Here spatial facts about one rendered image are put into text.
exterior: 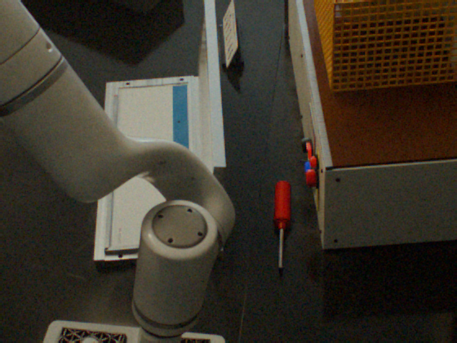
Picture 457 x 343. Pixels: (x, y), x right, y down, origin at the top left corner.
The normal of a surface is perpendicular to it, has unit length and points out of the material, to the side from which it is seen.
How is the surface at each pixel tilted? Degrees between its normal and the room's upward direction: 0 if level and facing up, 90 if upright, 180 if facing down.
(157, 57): 0
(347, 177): 90
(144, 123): 0
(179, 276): 93
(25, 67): 59
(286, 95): 0
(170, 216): 11
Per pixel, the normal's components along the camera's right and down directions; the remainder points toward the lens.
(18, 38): 0.61, -0.04
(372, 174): 0.05, 0.71
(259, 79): -0.07, -0.69
